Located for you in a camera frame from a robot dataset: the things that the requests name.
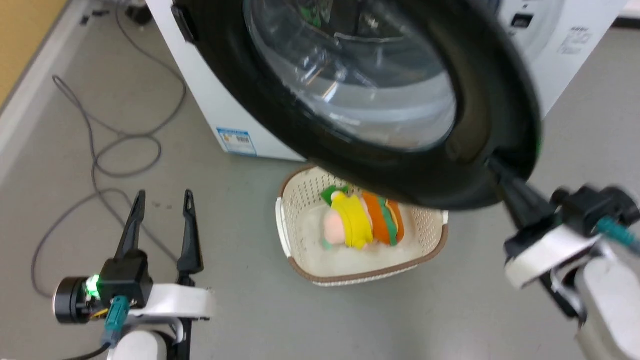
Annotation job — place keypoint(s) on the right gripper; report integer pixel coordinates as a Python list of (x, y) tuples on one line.
[(550, 252)]

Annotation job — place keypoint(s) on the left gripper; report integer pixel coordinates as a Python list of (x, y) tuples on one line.
[(125, 282)]

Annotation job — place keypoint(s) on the black round glass washer door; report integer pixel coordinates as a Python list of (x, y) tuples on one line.
[(280, 105)]

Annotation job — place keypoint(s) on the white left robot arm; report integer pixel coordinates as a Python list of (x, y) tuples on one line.
[(145, 345)]

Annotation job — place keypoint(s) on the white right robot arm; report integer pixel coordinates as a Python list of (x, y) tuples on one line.
[(605, 300)]

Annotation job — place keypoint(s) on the white washing machine body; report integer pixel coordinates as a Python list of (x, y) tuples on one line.
[(215, 95)]

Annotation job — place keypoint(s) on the blue energy label sticker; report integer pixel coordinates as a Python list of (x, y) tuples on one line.
[(236, 141)]

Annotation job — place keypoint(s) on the yellow orange plush doll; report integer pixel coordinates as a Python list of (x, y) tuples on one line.
[(352, 222)]

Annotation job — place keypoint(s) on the cream laundry basket brown rim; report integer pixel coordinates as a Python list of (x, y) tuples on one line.
[(350, 262)]

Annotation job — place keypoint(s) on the black plug block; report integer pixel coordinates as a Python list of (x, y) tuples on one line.
[(139, 14)]

